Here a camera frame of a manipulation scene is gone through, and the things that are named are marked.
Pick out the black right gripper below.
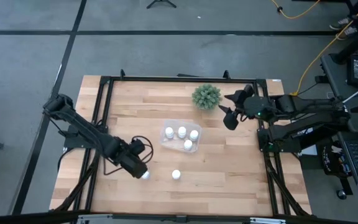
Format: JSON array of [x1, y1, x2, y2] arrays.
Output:
[[218, 83, 277, 131]]

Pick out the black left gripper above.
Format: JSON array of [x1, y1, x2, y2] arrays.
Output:
[[111, 141, 149, 179]]

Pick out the clear plastic basket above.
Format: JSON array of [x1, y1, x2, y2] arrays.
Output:
[[159, 119, 203, 154]]

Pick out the artificial green potted plant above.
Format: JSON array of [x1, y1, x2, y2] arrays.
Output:
[[191, 83, 223, 110]]

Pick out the black beam with silver brackets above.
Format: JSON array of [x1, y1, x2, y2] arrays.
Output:
[[0, 210, 358, 224]]

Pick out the black desk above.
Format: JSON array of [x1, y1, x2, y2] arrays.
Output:
[[320, 52, 358, 208]]

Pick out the black bag with white print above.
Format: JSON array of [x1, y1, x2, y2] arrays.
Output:
[[320, 141, 352, 177]]

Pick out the black tripod legs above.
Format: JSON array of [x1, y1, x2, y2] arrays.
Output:
[[146, 0, 177, 9]]

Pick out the person's shoe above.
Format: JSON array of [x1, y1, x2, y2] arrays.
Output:
[[329, 17, 353, 31], [336, 26, 358, 41]]

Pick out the black desk leg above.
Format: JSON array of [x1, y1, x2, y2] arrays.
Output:
[[329, 18, 358, 65]]

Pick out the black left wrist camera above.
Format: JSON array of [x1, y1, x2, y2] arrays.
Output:
[[129, 138, 146, 156]]

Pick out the black left wrist camera cable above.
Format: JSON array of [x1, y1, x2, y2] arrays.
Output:
[[103, 135, 154, 176]]

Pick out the black aluminium table frame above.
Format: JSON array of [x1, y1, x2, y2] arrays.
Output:
[[50, 68, 313, 220]]

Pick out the long yellow cable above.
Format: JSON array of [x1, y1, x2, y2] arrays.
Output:
[[289, 0, 358, 97]]

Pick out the yellow cable with black plug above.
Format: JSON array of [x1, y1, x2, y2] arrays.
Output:
[[270, 0, 321, 20]]

